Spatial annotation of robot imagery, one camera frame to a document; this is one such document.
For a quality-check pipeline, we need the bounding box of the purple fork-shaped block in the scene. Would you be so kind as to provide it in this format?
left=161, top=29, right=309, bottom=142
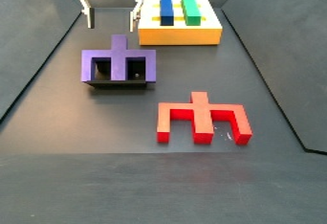
left=81, top=34, right=157, bottom=82

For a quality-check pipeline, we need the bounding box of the black angled fixture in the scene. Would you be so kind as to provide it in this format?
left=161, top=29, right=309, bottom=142
left=86, top=58, right=147, bottom=88

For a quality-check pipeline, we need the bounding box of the yellow slotted board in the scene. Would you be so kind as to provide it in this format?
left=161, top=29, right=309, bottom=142
left=138, top=0, right=223, bottom=46

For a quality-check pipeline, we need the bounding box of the blue long bar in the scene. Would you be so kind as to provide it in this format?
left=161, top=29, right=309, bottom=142
left=161, top=0, right=174, bottom=26

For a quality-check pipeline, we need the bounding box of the green long bar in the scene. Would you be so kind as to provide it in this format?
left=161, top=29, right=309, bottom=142
left=182, top=0, right=202, bottom=26

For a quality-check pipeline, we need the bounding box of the red fork-shaped block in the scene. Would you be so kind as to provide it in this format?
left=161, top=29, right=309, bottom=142
left=158, top=92, right=253, bottom=146

